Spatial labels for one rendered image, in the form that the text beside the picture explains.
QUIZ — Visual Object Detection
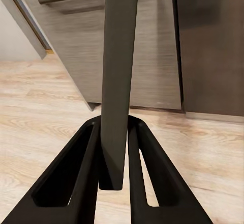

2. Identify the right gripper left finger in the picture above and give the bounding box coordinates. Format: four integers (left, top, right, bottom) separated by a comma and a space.
1, 115, 101, 224

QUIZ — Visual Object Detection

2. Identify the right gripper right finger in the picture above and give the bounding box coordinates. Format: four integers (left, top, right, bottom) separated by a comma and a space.
127, 116, 213, 224

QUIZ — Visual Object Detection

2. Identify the poster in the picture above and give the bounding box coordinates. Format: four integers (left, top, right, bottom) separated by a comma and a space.
98, 0, 138, 191

